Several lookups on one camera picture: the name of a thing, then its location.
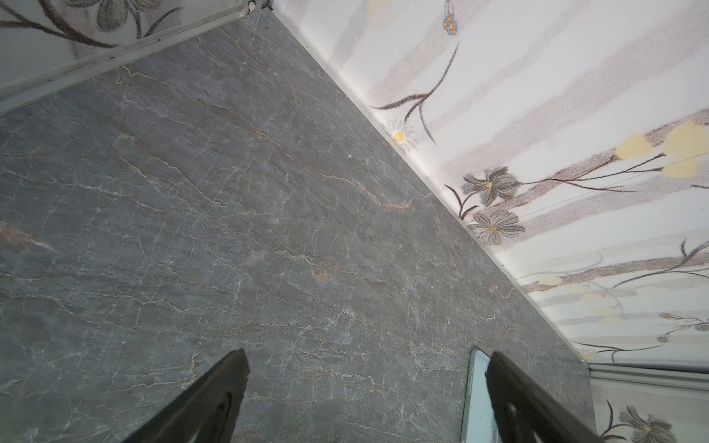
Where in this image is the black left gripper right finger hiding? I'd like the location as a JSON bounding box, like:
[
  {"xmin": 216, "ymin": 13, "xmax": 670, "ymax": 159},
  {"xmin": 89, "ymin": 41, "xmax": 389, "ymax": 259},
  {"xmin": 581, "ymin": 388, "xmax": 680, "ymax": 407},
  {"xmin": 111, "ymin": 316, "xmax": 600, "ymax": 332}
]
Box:
[{"xmin": 487, "ymin": 352, "xmax": 602, "ymax": 443}]

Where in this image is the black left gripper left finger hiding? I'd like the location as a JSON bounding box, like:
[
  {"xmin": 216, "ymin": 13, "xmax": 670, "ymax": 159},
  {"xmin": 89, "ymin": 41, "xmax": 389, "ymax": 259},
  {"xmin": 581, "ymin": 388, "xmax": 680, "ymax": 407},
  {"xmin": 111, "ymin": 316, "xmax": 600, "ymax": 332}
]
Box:
[{"xmin": 126, "ymin": 349, "xmax": 250, "ymax": 442}]

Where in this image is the pale blue phone case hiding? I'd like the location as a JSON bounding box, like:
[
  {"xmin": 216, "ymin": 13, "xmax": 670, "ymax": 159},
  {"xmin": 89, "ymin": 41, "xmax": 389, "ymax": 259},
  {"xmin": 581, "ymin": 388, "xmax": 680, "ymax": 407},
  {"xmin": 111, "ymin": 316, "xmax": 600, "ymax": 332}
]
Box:
[{"xmin": 461, "ymin": 347, "xmax": 499, "ymax": 443}]

